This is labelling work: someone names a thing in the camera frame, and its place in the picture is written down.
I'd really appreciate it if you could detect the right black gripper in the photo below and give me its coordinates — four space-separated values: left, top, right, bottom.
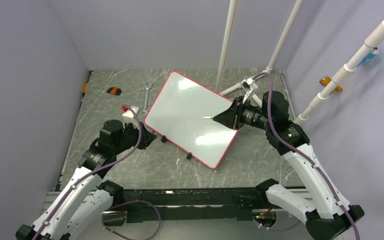
213 95 273 130

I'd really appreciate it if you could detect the orange black small object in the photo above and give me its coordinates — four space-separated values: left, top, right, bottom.
106 86 122 96

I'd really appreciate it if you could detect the silver open-end wrench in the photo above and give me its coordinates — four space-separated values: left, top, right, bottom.
141 82 153 116

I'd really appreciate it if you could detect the white PVC pipe right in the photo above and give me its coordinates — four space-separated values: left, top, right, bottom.
293 20 384 125

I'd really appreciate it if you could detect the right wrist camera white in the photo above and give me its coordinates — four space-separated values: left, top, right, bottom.
239 78 258 104

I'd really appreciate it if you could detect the orange clamp on wall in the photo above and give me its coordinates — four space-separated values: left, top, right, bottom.
319 76 343 95

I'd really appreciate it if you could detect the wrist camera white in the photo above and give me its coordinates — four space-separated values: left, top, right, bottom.
239 78 258 104
121 105 141 128

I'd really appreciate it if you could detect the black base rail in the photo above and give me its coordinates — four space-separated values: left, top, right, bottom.
46 187 332 223

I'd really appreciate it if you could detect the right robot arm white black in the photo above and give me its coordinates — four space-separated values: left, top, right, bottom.
211 91 365 240

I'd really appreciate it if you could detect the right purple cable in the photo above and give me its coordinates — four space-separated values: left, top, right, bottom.
251 72 361 240

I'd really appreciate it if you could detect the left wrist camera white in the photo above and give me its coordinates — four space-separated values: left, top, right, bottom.
121 105 141 128

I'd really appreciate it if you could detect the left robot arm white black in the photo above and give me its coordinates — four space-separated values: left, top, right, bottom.
15 120 157 240

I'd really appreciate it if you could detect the white PVC pipe frame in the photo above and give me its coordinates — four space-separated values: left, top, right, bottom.
210 0 306 92

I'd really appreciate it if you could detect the red framed whiteboard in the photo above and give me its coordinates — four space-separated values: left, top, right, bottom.
144 71 237 169

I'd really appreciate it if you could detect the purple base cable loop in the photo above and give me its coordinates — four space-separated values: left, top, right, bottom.
101 199 162 240

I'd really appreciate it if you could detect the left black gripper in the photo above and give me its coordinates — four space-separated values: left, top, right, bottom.
113 119 157 155

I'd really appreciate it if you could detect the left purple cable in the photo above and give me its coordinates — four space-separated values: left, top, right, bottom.
31 105 144 240

